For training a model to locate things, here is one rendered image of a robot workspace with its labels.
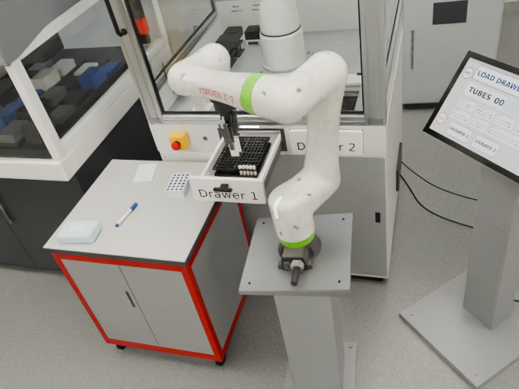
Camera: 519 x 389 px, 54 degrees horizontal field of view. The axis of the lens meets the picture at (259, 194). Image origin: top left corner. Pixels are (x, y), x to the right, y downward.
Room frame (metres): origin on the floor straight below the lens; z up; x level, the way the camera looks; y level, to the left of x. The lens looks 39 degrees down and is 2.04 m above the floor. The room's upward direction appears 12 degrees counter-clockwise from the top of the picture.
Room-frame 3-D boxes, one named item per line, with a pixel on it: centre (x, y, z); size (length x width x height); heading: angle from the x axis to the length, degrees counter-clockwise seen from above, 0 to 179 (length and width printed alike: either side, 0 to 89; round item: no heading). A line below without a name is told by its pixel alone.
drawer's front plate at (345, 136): (1.68, -0.30, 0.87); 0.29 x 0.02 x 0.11; 66
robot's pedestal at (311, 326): (1.23, -0.10, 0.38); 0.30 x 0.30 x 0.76; 73
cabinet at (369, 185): (2.23, -0.25, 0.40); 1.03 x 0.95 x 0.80; 66
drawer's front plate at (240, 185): (1.52, 0.11, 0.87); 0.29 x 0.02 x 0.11; 66
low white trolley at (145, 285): (1.70, 0.48, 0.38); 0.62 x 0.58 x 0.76; 66
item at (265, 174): (1.71, 0.03, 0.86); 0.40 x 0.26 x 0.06; 156
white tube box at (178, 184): (1.74, 0.32, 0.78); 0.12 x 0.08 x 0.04; 162
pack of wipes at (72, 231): (1.57, 0.73, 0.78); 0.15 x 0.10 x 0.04; 73
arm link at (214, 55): (1.59, 0.06, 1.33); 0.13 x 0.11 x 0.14; 130
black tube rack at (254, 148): (1.70, 0.03, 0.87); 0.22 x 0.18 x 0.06; 156
